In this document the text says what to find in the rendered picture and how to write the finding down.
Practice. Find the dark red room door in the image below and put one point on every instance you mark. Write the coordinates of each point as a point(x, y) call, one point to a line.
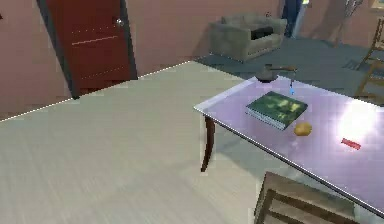
point(96, 43)

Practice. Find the blue pen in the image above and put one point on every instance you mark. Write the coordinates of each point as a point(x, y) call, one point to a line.
point(291, 88)

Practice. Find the brown wooden chair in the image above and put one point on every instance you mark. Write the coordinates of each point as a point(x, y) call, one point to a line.
point(373, 63)
point(300, 203)

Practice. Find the red flat card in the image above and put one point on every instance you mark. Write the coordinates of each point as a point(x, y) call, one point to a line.
point(350, 143)

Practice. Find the yellow potato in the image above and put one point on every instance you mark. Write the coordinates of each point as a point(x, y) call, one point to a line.
point(302, 129)

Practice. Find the silver round door knob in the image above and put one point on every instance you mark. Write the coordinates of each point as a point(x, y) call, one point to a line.
point(119, 22)

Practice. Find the grey sofa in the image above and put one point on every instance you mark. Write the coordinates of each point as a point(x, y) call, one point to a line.
point(240, 38)

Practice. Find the pale purple dining table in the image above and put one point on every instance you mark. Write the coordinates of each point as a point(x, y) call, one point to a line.
point(320, 146)

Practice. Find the green book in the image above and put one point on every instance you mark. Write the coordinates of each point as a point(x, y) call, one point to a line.
point(276, 108)

